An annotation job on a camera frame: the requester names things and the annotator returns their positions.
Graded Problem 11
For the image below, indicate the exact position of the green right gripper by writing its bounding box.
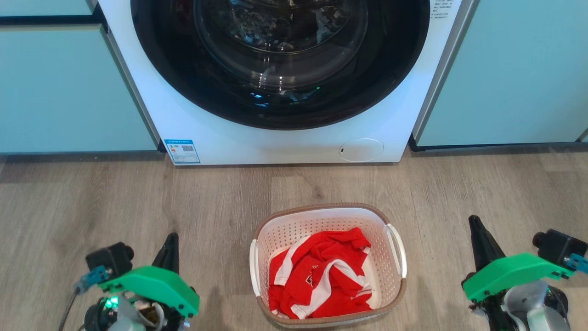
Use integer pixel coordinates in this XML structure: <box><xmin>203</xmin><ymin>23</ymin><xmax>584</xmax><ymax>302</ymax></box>
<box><xmin>462</xmin><ymin>215</ymin><xmax>575</xmax><ymax>303</ymax></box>

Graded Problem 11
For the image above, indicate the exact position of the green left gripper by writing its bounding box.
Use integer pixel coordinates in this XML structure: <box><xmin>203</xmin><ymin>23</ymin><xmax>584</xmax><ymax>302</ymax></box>
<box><xmin>97</xmin><ymin>232</ymin><xmax>201</xmax><ymax>318</ymax></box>

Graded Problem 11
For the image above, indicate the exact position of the white perforated laundry basket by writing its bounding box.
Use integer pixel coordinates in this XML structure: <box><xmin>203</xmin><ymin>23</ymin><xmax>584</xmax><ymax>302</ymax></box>
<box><xmin>249</xmin><ymin>203</ymin><xmax>408</xmax><ymax>329</ymax></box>

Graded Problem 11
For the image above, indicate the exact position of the red and white shirt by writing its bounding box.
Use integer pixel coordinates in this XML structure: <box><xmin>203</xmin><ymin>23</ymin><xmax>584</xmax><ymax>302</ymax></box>
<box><xmin>268</xmin><ymin>227</ymin><xmax>373</xmax><ymax>320</ymax></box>

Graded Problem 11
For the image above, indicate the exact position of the blue energy label sticker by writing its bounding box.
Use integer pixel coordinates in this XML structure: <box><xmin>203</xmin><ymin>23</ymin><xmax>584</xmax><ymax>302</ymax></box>
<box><xmin>164</xmin><ymin>139</ymin><xmax>201</xmax><ymax>165</ymax></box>

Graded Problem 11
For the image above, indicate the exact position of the round white filter cover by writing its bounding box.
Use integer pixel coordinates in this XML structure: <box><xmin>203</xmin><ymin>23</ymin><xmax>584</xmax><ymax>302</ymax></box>
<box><xmin>339</xmin><ymin>138</ymin><xmax>384</xmax><ymax>163</ymax></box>

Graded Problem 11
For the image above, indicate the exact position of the white front-load washing machine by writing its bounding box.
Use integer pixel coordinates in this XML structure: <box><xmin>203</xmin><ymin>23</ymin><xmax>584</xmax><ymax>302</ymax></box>
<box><xmin>97</xmin><ymin>0</ymin><xmax>476</xmax><ymax>166</ymax></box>

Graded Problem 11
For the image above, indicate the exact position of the tall teal cabinet panel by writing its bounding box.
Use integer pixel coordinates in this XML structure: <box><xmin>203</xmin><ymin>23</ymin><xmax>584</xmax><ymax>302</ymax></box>
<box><xmin>410</xmin><ymin>0</ymin><xmax>588</xmax><ymax>148</ymax></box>

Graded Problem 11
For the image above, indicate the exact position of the large teal cabinet door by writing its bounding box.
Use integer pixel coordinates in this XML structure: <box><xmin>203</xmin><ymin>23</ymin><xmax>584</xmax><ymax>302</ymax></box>
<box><xmin>0</xmin><ymin>25</ymin><xmax>160</xmax><ymax>154</ymax></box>

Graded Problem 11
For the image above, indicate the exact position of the round black glass washer door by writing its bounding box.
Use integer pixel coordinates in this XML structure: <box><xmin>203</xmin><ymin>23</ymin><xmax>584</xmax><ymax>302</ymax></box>
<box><xmin>130</xmin><ymin>0</ymin><xmax>431</xmax><ymax>131</ymax></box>

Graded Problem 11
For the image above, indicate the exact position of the small printed text label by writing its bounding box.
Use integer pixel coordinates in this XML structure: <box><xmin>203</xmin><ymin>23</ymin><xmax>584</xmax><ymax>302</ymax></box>
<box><xmin>431</xmin><ymin>0</ymin><xmax>454</xmax><ymax>19</ymax></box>

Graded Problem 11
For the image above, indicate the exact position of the teal cabinet drawer front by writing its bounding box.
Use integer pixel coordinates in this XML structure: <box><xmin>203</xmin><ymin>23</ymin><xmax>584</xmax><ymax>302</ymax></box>
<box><xmin>0</xmin><ymin>0</ymin><xmax>98</xmax><ymax>17</ymax></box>

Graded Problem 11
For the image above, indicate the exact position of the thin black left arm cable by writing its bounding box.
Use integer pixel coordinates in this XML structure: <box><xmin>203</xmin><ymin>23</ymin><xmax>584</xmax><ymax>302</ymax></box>
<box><xmin>58</xmin><ymin>290</ymin><xmax>79</xmax><ymax>331</ymax></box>

